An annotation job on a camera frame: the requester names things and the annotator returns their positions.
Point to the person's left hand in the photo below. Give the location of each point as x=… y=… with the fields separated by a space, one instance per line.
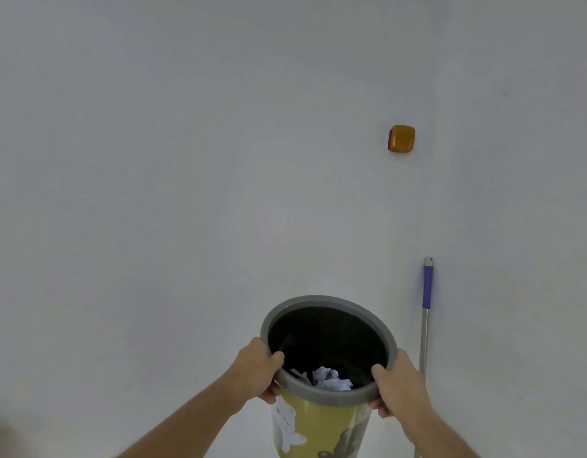
x=252 y=372

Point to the person's right hand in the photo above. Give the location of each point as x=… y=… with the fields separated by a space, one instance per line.
x=402 y=386

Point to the person's left thumb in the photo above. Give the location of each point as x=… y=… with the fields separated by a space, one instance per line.
x=276 y=362

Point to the person's right thumb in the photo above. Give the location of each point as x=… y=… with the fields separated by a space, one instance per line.
x=381 y=375

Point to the yellow trash bin grey rim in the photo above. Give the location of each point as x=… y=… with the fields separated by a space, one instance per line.
x=322 y=414

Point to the person's right forearm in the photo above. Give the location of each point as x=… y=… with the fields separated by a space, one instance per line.
x=436 y=431

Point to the person's left forearm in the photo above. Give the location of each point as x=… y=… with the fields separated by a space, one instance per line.
x=181 y=419

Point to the crumpled white paper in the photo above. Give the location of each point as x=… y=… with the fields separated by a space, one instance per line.
x=328 y=379

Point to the orange square wall hook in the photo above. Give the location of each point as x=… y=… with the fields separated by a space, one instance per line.
x=401 y=138

